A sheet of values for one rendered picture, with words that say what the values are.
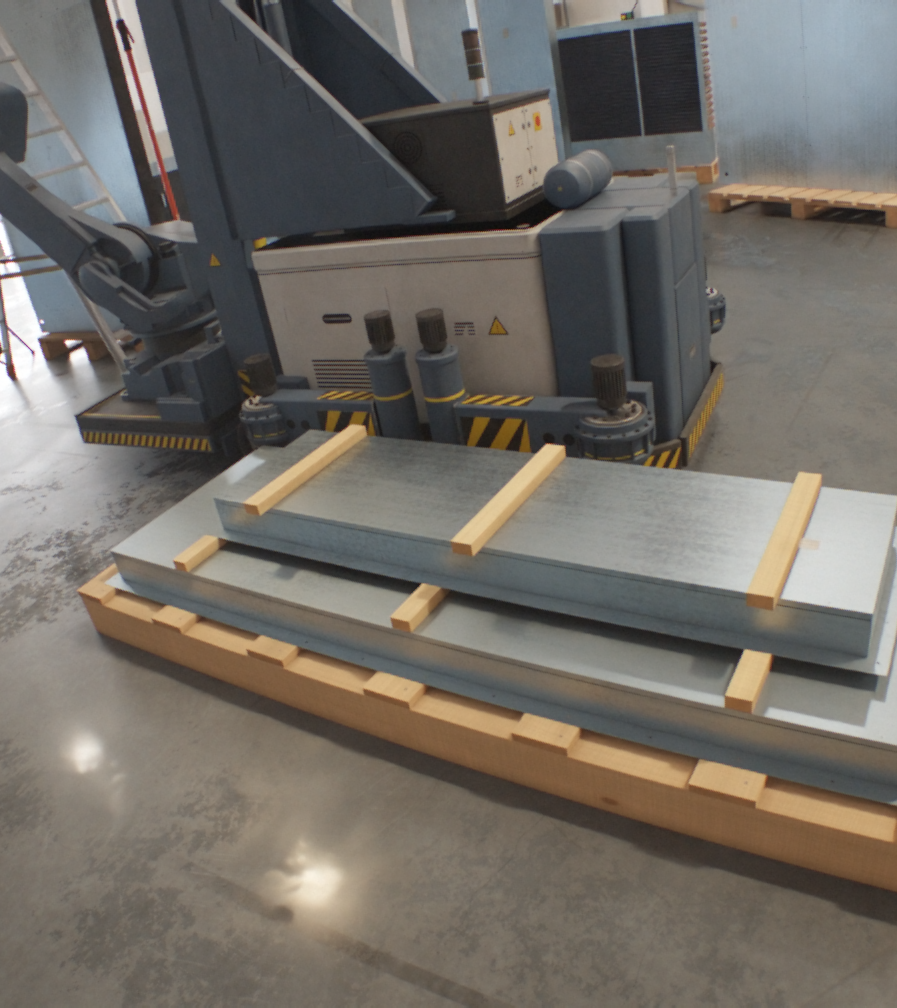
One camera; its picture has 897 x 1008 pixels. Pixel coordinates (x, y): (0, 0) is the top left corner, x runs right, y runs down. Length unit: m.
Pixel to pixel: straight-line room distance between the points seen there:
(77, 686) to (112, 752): 0.35
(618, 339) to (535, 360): 0.27
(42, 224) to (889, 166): 5.12
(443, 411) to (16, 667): 1.49
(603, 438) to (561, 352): 0.35
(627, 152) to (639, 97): 0.51
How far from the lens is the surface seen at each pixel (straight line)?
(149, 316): 3.52
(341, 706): 1.97
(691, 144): 7.99
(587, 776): 1.67
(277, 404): 2.88
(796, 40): 6.54
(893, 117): 6.25
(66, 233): 3.69
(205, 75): 3.05
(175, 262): 3.68
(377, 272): 2.70
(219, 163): 3.07
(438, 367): 2.46
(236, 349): 3.29
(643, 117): 8.06
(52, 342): 6.35
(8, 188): 3.81
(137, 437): 3.62
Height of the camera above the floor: 1.33
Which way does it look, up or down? 28 degrees down
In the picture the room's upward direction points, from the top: 11 degrees counter-clockwise
